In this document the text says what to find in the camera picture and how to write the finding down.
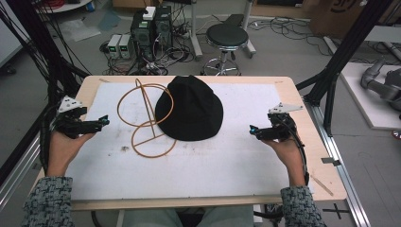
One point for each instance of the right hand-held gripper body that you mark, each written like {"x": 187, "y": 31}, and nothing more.
{"x": 280, "y": 126}

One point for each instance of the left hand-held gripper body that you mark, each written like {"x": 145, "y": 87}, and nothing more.
{"x": 73, "y": 123}

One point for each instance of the black hat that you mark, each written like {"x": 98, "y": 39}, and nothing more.
{"x": 190, "y": 110}

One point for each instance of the person's left hand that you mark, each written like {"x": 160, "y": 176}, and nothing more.
{"x": 63, "y": 151}

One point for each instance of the person's right hand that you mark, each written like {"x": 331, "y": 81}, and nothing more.
{"x": 288, "y": 154}

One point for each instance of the grey tape piece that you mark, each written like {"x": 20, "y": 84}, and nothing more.
{"x": 330, "y": 161}

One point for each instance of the thin wooden stick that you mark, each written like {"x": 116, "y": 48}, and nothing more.
{"x": 321, "y": 185}

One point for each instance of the grey power supply unit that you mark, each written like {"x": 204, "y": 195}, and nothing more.
{"x": 113, "y": 45}
{"x": 125, "y": 45}

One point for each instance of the white table mat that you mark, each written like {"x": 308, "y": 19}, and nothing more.
{"x": 189, "y": 173}

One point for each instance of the white base board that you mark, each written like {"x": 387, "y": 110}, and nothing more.
{"x": 362, "y": 101}

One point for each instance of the black computer tower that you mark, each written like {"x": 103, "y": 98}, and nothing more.
{"x": 142, "y": 36}
{"x": 163, "y": 26}

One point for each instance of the clear plastic sheet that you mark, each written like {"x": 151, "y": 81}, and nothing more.
{"x": 78, "y": 30}

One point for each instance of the black round stool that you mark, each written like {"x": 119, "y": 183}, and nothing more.
{"x": 227, "y": 36}

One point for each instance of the white desk leg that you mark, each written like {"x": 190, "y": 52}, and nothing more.
{"x": 195, "y": 28}
{"x": 249, "y": 28}

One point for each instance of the person's legs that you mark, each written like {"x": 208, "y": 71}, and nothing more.
{"x": 189, "y": 217}

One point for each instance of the small white box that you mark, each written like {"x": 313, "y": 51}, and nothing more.
{"x": 149, "y": 13}

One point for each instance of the cardboard box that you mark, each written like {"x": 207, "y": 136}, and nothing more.
{"x": 343, "y": 15}

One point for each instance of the aluminium rail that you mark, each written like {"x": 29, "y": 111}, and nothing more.
{"x": 340, "y": 164}
{"x": 19, "y": 176}

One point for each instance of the black metal frame post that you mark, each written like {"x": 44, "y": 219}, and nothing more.
{"x": 343, "y": 53}
{"x": 38, "y": 47}

